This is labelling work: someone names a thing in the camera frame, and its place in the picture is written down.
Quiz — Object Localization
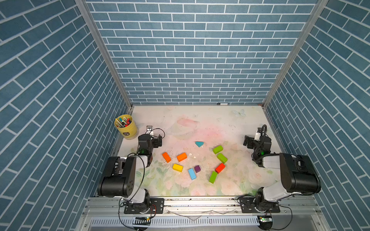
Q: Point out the purple cube block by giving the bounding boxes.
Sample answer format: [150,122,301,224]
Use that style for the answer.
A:
[194,165,201,173]

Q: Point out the green block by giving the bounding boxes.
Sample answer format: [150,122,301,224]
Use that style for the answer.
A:
[209,171,218,184]
[217,153,228,164]
[213,145,223,154]

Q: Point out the red block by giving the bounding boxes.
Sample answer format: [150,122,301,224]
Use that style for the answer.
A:
[215,163,225,174]

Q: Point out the orange block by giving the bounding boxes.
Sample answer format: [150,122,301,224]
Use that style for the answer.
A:
[162,152,172,163]
[176,153,188,162]

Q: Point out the light blue block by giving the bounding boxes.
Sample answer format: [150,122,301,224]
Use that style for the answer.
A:
[188,168,197,180]

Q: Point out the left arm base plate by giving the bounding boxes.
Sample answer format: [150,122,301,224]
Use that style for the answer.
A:
[123,198,164,215]

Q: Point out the teal triangle block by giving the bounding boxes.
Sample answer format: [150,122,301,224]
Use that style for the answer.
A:
[195,141,204,147]

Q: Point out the yellow pen cup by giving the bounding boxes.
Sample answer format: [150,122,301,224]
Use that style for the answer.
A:
[114,115,138,140]

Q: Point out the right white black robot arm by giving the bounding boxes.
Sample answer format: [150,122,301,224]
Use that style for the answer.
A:
[238,125,321,213]

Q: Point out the aluminium front rail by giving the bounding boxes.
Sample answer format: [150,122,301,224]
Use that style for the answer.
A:
[76,196,330,231]

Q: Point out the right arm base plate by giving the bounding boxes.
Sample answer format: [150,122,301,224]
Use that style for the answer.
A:
[240,197,280,213]

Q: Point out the floral table mat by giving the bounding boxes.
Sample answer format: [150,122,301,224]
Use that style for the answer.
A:
[132,105,280,196]

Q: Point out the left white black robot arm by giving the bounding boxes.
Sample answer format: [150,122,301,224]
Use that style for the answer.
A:
[97,134,164,217]

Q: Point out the yellow block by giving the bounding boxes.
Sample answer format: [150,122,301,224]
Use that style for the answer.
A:
[172,164,184,172]

